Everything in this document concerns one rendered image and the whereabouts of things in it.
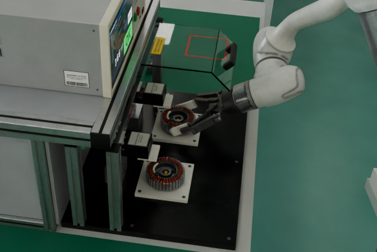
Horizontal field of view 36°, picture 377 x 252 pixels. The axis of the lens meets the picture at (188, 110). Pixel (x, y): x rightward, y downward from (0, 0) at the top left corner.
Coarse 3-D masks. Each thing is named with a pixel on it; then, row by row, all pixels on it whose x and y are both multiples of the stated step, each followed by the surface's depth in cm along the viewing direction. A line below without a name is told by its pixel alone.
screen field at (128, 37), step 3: (129, 27) 155; (129, 30) 156; (126, 33) 153; (129, 33) 156; (126, 36) 153; (129, 36) 157; (123, 39) 150; (126, 39) 154; (129, 39) 157; (126, 42) 154; (129, 42) 158; (126, 45) 155; (126, 48) 155
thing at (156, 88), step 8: (144, 88) 180; (152, 88) 180; (160, 88) 180; (144, 96) 178; (152, 96) 178; (160, 96) 178; (168, 96) 184; (152, 104) 180; (160, 104) 179; (168, 104) 180
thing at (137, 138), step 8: (128, 136) 162; (136, 136) 162; (144, 136) 162; (128, 144) 159; (136, 144) 159; (144, 144) 159; (152, 144) 165; (96, 152) 162; (104, 152) 161; (128, 152) 160; (136, 152) 160; (144, 152) 160; (152, 152) 163; (144, 160) 162; (152, 160) 161
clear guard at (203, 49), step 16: (160, 32) 178; (176, 32) 179; (192, 32) 179; (208, 32) 180; (176, 48) 172; (192, 48) 172; (208, 48) 172; (224, 48) 177; (144, 64) 164; (160, 64) 165; (176, 64) 165; (192, 64) 165; (208, 64) 166; (224, 80) 166
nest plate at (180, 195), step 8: (144, 168) 172; (192, 168) 173; (144, 176) 169; (144, 184) 167; (184, 184) 168; (136, 192) 164; (144, 192) 164; (152, 192) 165; (160, 192) 165; (168, 192) 165; (176, 192) 165; (184, 192) 165; (168, 200) 164; (176, 200) 163; (184, 200) 163
